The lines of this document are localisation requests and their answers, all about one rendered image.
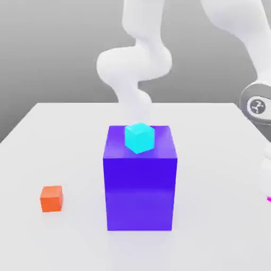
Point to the large purple box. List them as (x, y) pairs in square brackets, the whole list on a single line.
[(139, 190)]

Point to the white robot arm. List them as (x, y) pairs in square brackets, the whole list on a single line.
[(135, 63)]

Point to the small cyan cube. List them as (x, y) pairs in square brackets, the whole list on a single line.
[(138, 138)]

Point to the small orange cube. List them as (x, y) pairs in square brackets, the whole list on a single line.
[(51, 200)]

